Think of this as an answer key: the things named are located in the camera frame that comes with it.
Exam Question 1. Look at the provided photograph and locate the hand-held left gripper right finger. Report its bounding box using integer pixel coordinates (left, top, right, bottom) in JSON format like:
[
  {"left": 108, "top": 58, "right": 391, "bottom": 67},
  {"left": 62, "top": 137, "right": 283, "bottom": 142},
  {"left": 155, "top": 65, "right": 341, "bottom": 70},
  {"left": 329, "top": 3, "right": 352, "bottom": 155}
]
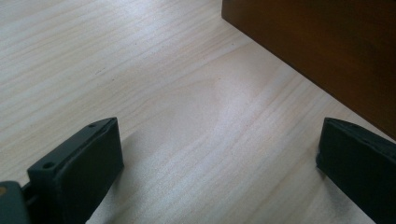
[{"left": 316, "top": 117, "right": 396, "bottom": 224}]

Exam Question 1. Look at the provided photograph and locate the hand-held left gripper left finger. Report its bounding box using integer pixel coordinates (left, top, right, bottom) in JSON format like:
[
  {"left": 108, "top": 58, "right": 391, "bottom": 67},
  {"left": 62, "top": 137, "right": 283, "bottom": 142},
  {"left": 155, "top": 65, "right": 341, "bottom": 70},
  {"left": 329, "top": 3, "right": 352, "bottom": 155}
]
[{"left": 26, "top": 117, "right": 125, "bottom": 224}]

